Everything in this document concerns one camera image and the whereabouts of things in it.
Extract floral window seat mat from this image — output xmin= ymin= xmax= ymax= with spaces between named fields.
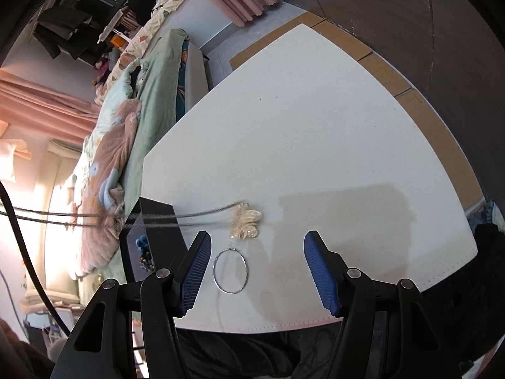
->
xmin=95 ymin=0 xmax=198 ymax=103

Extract black cable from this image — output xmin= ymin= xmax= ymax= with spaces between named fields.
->
xmin=0 ymin=182 xmax=74 ymax=336

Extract blue bead bracelet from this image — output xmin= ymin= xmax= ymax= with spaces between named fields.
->
xmin=134 ymin=235 xmax=152 ymax=271

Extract teal patterned sheet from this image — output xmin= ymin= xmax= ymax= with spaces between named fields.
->
xmin=174 ymin=37 xmax=190 ymax=119

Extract silver bangle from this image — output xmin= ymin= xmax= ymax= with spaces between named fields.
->
xmin=212 ymin=247 xmax=250 ymax=295

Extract cream hanging towel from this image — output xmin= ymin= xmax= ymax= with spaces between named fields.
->
xmin=0 ymin=138 xmax=32 ymax=184

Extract beige bed headboard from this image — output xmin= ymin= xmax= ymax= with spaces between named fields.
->
xmin=20 ymin=154 xmax=95 ymax=309

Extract cardboard floor sheets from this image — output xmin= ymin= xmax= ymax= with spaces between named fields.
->
xmin=229 ymin=11 xmax=484 ymax=212

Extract white bedside table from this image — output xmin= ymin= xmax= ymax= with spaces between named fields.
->
xmin=141 ymin=24 xmax=479 ymax=331

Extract bed with green sheet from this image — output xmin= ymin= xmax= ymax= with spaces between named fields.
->
xmin=67 ymin=27 xmax=210 ymax=285

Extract dark hanging clothes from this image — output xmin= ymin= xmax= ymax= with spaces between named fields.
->
xmin=35 ymin=0 xmax=119 ymax=62

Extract cream shell necklace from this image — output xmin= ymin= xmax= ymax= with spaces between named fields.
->
xmin=0 ymin=201 xmax=263 ymax=242

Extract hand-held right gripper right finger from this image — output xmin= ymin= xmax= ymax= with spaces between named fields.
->
xmin=303 ymin=231 xmax=462 ymax=379

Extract black bag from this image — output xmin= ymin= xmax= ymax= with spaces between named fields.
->
xmin=126 ymin=0 xmax=158 ymax=28

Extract black jewelry box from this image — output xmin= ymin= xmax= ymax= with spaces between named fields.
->
xmin=117 ymin=196 xmax=188 ymax=285

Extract pale green duvet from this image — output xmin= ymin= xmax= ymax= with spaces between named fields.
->
xmin=69 ymin=57 xmax=148 ymax=214

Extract person's grey pants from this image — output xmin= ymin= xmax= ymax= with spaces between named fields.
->
xmin=174 ymin=221 xmax=505 ymax=379

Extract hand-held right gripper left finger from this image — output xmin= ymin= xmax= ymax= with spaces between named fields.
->
xmin=49 ymin=231 xmax=212 ymax=379

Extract pink floral blanket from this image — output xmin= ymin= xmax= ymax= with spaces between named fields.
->
xmin=79 ymin=99 xmax=143 ymax=273

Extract stuffed toys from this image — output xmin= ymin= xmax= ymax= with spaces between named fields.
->
xmin=92 ymin=57 xmax=111 ymax=87

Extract dark brown wardrobe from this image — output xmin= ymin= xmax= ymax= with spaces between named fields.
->
xmin=272 ymin=0 xmax=505 ymax=206

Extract white drying rack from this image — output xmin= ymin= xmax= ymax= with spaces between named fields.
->
xmin=98 ymin=6 xmax=131 ymax=44

